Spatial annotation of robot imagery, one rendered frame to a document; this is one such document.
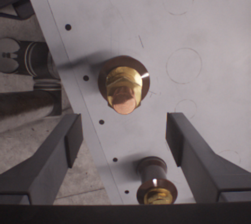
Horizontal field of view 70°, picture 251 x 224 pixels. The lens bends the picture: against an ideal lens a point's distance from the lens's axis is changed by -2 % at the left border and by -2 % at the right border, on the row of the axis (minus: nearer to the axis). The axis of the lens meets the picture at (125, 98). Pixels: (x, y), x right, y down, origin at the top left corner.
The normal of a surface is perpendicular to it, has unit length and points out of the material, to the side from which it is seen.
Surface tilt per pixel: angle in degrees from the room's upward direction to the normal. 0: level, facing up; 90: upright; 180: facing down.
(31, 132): 0
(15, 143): 0
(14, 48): 17
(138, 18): 0
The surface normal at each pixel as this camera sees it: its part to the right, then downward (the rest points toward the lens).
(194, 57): 0.00, 0.30
